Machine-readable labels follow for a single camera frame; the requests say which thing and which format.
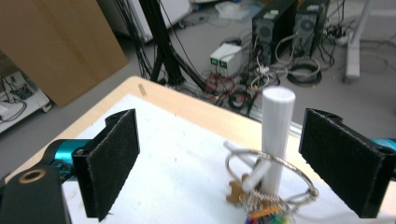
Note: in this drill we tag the black computer tower green sticker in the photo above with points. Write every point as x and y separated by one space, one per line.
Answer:
271 34

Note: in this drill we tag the clear plastic sheet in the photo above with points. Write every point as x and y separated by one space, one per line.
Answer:
235 10

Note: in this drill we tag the white power supply box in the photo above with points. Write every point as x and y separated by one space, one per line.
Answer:
218 57
232 63

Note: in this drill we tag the white panel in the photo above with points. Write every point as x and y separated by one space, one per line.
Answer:
179 12

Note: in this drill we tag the white power strip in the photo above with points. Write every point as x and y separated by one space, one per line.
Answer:
342 39

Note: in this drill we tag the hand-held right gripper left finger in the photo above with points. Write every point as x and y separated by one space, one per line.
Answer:
112 168

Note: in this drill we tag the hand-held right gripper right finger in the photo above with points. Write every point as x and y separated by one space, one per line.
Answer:
342 168

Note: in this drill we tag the white key stand with post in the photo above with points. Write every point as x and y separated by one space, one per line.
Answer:
277 124

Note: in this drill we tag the strip of beige tape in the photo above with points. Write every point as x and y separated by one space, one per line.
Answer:
142 89

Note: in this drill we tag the large brown cardboard sheet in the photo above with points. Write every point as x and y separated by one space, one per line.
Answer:
59 46

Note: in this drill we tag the white foam mat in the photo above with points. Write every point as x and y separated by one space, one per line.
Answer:
180 174

